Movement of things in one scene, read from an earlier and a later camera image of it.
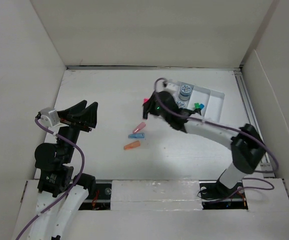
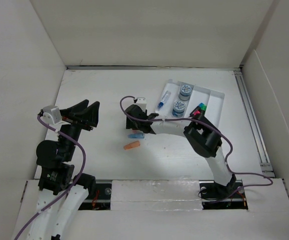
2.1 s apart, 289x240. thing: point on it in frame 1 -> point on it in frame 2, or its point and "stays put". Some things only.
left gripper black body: [79, 121] stays put
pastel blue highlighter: [133, 136] stays put
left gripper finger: [90, 114] stays put
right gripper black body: [154, 110] -> [133, 125]
